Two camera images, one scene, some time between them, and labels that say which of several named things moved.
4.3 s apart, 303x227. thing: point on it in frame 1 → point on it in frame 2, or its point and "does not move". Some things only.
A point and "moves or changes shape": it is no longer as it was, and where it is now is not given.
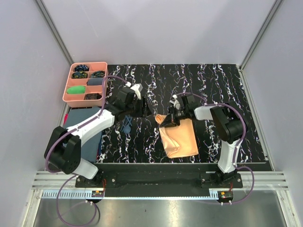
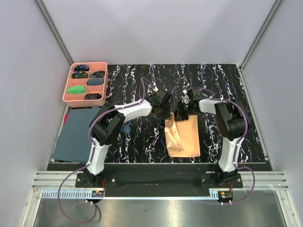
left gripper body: (133, 109) → (168, 102)
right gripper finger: (168, 121) → (182, 112)
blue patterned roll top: (82, 67) does not move
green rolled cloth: (76, 90) does not move
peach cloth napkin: (179, 141) moves or changes shape
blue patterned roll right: (99, 74) does not move
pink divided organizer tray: (84, 86) does not move
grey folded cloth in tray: (94, 81) does not move
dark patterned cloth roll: (93, 96) does not move
